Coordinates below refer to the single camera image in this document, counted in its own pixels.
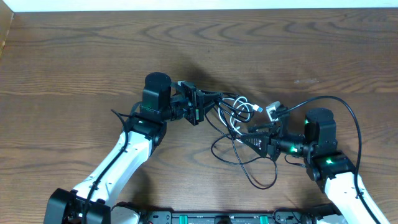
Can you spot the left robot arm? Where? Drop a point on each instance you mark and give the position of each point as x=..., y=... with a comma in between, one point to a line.
x=94, y=199

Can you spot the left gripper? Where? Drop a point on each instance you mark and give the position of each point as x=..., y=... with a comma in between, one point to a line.
x=199, y=101

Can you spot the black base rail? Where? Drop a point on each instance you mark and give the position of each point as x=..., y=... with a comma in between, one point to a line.
x=236, y=217

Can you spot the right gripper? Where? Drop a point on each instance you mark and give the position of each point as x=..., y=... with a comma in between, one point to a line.
x=270, y=140

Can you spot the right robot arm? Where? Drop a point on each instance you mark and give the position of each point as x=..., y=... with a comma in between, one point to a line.
x=327, y=166

